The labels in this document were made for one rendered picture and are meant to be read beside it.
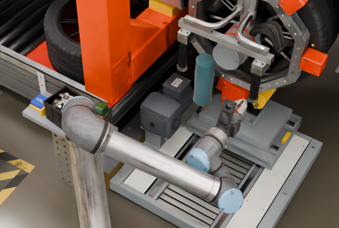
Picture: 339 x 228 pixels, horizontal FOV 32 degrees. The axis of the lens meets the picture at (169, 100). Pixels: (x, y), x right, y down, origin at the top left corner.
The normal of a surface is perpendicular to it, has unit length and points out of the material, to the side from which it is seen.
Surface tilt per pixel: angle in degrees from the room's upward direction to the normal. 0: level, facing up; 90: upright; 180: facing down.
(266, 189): 0
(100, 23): 90
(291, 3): 90
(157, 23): 0
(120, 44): 90
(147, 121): 90
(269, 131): 0
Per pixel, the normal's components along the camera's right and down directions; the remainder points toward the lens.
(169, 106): 0.03, -0.70
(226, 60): -0.54, 0.59
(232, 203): 0.22, 0.32
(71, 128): -0.55, -0.02
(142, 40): 0.85, 0.40
